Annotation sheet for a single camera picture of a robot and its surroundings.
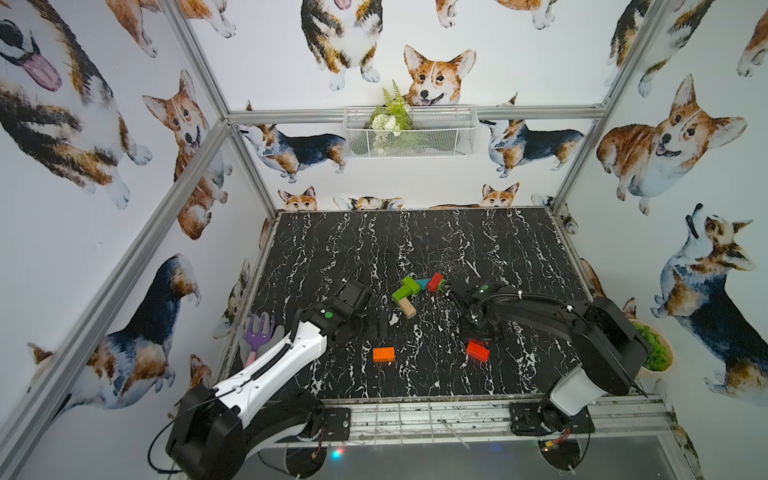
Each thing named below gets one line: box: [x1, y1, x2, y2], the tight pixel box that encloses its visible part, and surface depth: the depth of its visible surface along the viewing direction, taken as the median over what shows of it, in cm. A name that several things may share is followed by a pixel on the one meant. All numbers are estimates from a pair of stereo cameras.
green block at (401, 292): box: [391, 284, 412, 302], surface depth 98 cm
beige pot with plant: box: [628, 319, 674, 373], surface depth 76 cm
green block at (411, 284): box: [402, 276, 421, 294], surface depth 100 cm
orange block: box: [373, 346, 395, 363], surface depth 85 cm
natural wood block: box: [399, 298, 417, 319], surface depth 94 cm
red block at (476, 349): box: [466, 339, 491, 363], surface depth 85 cm
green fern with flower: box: [370, 79, 414, 155], surface depth 86 cm
